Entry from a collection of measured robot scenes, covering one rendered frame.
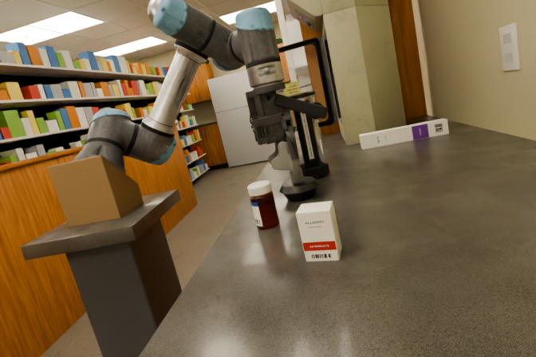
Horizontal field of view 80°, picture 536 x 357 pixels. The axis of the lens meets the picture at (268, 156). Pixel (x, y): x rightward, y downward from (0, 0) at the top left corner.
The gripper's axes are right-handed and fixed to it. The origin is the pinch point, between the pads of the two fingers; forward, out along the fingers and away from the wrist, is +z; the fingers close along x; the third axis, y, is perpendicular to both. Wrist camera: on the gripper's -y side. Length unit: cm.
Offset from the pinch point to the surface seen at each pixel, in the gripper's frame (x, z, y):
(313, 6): -46, -45, -25
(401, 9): -72, -43, -71
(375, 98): -44, -9, -40
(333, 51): -45, -29, -29
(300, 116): -10.6, -11.3, -5.5
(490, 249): 36.4, 5.6, -15.3
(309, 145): -10.5, -3.6, -6.4
